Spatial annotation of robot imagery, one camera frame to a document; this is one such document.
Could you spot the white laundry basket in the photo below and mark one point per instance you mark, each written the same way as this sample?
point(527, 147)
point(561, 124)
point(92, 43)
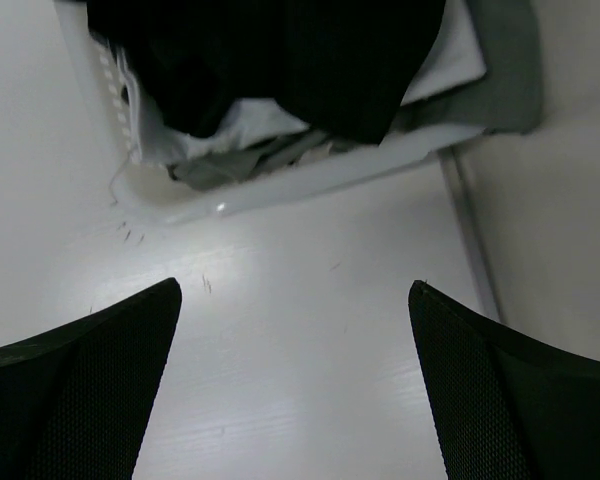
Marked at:
point(147, 192)

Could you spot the white skirt in basket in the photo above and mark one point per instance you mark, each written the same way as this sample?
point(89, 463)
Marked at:
point(455, 59)

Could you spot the black pleated skirt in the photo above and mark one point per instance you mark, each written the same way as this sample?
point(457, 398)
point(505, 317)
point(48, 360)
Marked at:
point(340, 66)

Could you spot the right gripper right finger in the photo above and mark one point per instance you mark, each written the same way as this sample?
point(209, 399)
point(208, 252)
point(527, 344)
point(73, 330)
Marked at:
point(505, 406)

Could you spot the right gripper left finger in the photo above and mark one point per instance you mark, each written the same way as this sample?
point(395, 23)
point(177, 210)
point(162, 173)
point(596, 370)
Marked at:
point(75, 401)

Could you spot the aluminium table edge rail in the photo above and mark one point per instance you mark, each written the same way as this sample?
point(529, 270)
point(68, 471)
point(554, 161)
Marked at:
point(458, 187)

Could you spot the grey skirt in basket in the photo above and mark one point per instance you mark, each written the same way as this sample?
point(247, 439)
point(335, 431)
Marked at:
point(507, 99)

